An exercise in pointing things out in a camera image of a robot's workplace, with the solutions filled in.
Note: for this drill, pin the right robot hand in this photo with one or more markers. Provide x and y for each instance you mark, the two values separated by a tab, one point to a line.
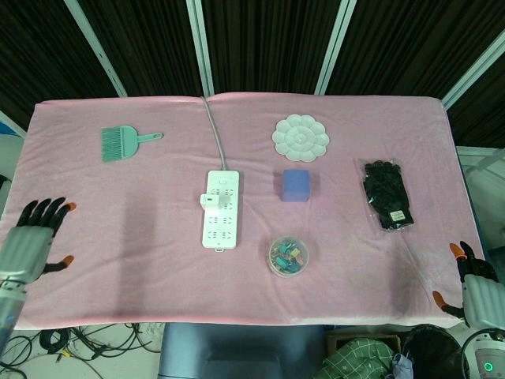
481	296

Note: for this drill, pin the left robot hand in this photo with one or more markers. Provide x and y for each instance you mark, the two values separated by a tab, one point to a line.
27	245

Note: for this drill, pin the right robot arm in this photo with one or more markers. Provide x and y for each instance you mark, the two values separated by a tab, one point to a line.
487	355

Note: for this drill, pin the green small hand brush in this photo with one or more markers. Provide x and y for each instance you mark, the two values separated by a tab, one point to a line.
124	144

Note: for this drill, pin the white power strip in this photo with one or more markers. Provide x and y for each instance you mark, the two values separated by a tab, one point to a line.
221	229

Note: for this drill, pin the black waste bin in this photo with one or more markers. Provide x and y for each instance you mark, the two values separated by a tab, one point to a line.
432	347

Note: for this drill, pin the brown cardboard box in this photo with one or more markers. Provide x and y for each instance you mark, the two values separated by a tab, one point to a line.
390	338

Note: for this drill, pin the white furniture piece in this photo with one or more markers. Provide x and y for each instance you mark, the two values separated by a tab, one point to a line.
485	189

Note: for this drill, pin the pink table cloth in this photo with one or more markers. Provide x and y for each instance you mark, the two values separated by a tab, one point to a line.
138	237

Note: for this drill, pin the black gloves in clear bag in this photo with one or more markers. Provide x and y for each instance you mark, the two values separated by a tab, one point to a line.
384	193

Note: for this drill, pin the green plaid cloth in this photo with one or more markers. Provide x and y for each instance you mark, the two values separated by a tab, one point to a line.
355	361

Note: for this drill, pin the clear tub of binder clips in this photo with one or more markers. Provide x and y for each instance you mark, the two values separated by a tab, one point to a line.
289	256

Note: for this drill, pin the blue cube box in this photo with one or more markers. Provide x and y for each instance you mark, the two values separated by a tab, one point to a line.
295	187

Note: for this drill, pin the dark grey robot torso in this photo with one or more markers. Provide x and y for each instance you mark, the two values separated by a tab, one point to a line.
240	351

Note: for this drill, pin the white flower paint palette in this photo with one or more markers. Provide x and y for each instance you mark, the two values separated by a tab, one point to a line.
301	137

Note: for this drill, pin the black pleated curtain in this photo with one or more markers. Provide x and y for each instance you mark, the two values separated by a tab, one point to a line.
268	39

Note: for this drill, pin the white partition post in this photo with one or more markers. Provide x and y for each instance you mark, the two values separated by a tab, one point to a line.
473	67
96	47
200	47
335	47

